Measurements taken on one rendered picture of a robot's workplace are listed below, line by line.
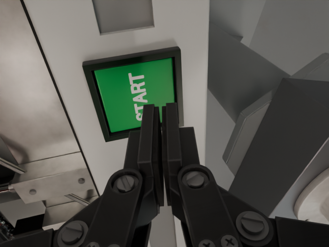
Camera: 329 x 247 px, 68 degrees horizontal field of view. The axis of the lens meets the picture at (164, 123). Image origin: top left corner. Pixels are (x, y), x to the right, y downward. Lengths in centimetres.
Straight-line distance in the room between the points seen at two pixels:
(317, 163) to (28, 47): 34
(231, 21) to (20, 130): 110
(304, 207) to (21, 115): 38
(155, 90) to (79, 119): 5
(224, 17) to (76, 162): 106
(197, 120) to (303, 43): 139
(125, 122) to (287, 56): 139
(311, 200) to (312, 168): 6
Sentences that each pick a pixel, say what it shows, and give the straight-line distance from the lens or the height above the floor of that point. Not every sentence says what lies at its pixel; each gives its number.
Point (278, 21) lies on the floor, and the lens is 140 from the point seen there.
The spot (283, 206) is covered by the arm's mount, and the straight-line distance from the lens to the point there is 42.
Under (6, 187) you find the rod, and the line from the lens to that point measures 31.
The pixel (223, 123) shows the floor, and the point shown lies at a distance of 154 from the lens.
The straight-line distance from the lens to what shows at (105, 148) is 18.
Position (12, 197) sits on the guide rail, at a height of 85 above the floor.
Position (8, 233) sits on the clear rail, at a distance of 37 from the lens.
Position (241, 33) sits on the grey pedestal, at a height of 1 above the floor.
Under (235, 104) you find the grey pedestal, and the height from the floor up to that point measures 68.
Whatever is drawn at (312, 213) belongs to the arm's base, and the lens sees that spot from 46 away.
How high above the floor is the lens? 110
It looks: 52 degrees down
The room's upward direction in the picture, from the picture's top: 159 degrees clockwise
